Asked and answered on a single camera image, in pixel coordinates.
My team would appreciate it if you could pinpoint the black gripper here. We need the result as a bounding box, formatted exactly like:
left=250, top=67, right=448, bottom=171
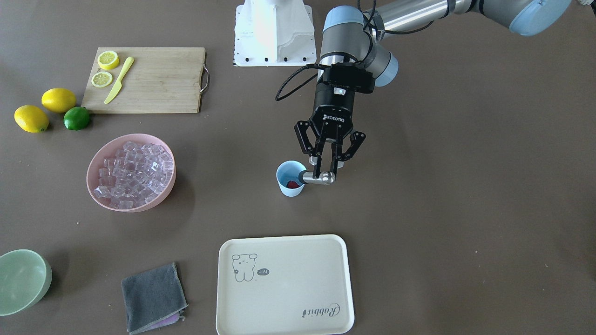
left=294, top=63, right=375, bottom=177

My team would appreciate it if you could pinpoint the steel muddler black tip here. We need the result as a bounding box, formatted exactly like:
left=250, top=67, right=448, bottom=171
left=298, top=170, right=336, bottom=185

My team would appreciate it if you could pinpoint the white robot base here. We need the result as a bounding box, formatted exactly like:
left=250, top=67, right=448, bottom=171
left=233, top=0, right=317, bottom=67

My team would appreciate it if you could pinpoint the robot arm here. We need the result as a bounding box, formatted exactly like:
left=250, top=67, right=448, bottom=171
left=294, top=0, right=570, bottom=185

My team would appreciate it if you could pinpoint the light blue plastic cup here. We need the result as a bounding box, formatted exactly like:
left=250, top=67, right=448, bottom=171
left=275, top=161, right=306, bottom=197

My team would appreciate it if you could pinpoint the pink bowl of ice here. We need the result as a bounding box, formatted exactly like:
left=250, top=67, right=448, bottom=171
left=87, top=134, right=176, bottom=213

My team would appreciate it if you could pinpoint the cream rabbit serving tray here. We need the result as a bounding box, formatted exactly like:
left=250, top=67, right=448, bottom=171
left=216, top=234, right=355, bottom=335

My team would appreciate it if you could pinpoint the wooden cutting board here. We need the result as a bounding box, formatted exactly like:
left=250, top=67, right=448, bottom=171
left=80, top=47, right=208, bottom=114

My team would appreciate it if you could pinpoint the yellow plastic knife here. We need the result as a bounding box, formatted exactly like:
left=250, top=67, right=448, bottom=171
left=104, top=57, right=135, bottom=104

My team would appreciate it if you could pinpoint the grey folded cloth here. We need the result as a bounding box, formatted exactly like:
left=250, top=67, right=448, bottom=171
left=121, top=262, right=188, bottom=335

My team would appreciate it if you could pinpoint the lemon half upper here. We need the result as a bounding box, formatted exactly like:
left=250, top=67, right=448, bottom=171
left=96, top=50, right=120, bottom=70

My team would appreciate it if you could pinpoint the lemon half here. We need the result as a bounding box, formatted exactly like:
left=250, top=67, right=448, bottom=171
left=90, top=71, right=113, bottom=88
left=96, top=50, right=120, bottom=70

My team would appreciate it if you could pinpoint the lemon half lower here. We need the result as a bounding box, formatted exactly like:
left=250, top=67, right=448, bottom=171
left=90, top=71, right=113, bottom=88

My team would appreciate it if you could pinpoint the green lime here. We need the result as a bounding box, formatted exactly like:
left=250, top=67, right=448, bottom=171
left=62, top=107, right=91, bottom=131

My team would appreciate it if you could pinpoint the yellow lemon far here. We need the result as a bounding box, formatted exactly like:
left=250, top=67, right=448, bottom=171
left=42, top=87, right=77, bottom=113

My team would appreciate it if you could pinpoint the yellow lemon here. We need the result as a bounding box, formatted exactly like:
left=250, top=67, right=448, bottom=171
left=42, top=87, right=77, bottom=113
left=14, top=105, right=49, bottom=133

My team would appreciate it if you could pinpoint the yellow lemon near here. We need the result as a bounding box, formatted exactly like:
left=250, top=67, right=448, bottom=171
left=14, top=105, right=49, bottom=133

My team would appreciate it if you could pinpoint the green ceramic bowl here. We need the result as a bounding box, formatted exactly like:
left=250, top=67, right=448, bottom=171
left=0, top=249, right=53, bottom=316

